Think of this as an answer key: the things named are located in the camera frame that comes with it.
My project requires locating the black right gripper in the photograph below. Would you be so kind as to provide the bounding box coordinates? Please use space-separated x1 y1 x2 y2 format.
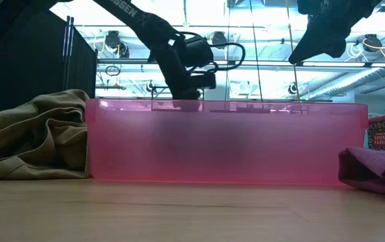
288 0 384 65

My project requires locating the overhead bar with light strips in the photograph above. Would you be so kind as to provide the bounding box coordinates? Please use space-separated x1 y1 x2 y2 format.
96 57 385 69

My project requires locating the pink plastic bin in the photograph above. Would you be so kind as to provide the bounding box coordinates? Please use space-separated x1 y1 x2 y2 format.
84 97 370 187

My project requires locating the purple cloth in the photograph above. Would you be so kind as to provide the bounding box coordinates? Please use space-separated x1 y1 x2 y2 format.
337 146 385 199

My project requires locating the black room divider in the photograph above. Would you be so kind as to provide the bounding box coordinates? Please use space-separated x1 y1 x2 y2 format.
0 0 98 120

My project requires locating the tan cloth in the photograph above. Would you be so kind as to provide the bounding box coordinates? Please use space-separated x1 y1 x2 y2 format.
0 89 92 181

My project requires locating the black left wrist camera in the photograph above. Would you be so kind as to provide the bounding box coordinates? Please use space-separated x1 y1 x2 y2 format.
181 34 215 68

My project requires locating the black ceiling cable reel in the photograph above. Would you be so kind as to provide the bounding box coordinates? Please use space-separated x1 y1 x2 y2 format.
212 32 228 46
103 30 122 51
362 33 383 53

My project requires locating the thin black hanging cable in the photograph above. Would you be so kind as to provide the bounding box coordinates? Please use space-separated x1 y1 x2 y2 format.
224 0 231 102

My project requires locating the silver ventilation duct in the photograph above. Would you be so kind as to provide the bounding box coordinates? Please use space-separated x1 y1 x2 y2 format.
308 66 385 100

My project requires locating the yellow cable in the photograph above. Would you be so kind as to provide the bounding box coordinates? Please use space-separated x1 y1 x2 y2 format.
286 19 301 102

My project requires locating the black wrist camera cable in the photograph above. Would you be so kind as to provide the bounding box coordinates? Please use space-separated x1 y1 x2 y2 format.
211 41 247 71

